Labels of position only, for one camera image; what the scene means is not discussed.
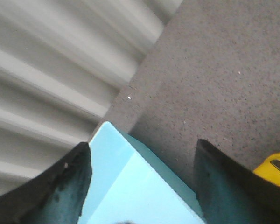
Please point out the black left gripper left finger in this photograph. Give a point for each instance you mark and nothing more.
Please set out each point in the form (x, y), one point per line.
(56, 196)

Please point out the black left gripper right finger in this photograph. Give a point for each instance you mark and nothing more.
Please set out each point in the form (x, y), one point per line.
(229, 193)

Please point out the yellow toy beetle car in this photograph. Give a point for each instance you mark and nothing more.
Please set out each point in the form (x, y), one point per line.
(269, 169)

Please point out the light blue box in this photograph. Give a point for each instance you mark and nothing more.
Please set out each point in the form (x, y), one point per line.
(130, 184)

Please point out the grey pleated curtain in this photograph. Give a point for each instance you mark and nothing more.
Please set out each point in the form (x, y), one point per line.
(62, 63)

